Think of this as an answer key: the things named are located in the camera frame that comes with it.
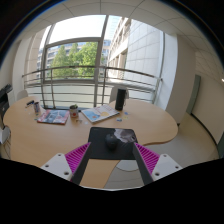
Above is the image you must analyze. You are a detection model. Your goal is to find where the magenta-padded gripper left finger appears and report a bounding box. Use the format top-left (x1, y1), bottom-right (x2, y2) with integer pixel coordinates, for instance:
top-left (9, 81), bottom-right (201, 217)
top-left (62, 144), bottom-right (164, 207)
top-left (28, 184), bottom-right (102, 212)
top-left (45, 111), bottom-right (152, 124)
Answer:
top-left (40, 142), bottom-right (92, 186)

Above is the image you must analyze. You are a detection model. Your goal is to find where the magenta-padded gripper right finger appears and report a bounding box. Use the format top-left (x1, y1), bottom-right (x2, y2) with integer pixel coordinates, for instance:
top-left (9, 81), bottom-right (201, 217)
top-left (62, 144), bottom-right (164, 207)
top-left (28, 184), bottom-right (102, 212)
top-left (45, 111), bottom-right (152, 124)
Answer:
top-left (132, 142), bottom-right (183, 186)

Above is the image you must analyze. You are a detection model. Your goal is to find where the black computer mouse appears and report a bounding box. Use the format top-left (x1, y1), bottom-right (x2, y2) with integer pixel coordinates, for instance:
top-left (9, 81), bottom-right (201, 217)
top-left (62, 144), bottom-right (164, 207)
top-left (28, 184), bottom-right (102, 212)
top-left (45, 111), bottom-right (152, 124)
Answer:
top-left (105, 133), bottom-right (119, 150)

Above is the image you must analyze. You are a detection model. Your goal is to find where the black mouse pad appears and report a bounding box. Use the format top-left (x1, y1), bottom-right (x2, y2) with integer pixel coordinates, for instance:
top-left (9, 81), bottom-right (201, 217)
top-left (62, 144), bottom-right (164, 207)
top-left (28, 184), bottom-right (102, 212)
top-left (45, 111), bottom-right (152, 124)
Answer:
top-left (87, 126), bottom-right (139, 161)

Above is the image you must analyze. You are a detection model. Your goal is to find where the red and blue magazine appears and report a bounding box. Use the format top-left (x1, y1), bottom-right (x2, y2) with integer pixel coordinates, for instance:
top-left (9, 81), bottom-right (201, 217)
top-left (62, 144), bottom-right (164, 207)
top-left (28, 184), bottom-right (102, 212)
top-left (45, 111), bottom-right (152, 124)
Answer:
top-left (36, 109), bottom-right (70, 126)

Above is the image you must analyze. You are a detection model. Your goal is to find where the printed cup with plant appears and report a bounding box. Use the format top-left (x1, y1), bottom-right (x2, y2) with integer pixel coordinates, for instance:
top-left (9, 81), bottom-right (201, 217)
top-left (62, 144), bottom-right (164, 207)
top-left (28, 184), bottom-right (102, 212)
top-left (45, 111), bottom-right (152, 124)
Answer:
top-left (69, 104), bottom-right (80, 119)

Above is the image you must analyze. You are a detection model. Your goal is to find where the white chair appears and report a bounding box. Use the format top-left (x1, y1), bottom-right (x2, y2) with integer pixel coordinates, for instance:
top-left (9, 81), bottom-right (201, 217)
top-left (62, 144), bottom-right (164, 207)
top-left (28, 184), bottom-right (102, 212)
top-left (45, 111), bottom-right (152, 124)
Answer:
top-left (0, 125), bottom-right (12, 145)
top-left (15, 89), bottom-right (29, 102)
top-left (109, 84), bottom-right (129, 104)

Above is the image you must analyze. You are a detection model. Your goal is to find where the white printed booklet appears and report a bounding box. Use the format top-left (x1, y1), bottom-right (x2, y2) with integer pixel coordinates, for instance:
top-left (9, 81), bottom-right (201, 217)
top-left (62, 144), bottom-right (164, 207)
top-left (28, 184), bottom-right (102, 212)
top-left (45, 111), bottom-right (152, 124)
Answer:
top-left (80, 104), bottom-right (120, 124)

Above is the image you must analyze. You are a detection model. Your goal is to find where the black cylindrical bottle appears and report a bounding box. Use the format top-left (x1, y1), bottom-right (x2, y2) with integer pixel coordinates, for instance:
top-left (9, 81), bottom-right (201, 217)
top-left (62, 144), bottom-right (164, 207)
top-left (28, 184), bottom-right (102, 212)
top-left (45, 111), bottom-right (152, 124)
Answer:
top-left (114, 88), bottom-right (127, 112)

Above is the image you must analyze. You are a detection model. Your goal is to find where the black printer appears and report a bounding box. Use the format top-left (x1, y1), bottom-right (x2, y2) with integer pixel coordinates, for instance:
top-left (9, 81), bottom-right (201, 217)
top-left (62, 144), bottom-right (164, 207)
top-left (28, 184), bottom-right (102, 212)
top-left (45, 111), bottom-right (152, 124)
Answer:
top-left (0, 83), bottom-right (14, 129)

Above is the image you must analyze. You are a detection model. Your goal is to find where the metal balcony railing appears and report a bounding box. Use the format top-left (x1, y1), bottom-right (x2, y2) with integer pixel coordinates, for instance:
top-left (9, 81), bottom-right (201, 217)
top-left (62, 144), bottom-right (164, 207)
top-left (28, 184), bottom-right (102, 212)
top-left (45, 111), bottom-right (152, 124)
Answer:
top-left (21, 65), bottom-right (163, 109)

